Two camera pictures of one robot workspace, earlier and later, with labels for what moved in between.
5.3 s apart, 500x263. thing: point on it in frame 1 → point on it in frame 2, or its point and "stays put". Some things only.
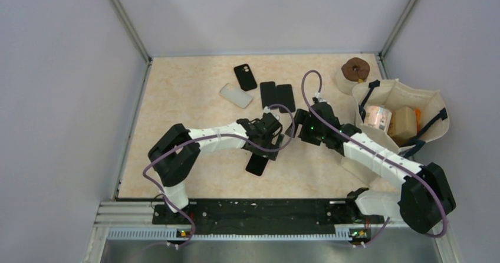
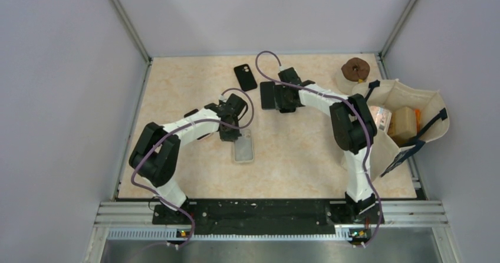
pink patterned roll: [378, 117] stays put
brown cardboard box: [403, 122] stays put
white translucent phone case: [235, 95] → [243, 150]
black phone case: [244, 77] stays put
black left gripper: [270, 155] → [230, 137]
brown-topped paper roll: [354, 71] stays put
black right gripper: [302, 117] → [280, 103]
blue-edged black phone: [268, 93] stays put
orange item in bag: [417, 114] stays put
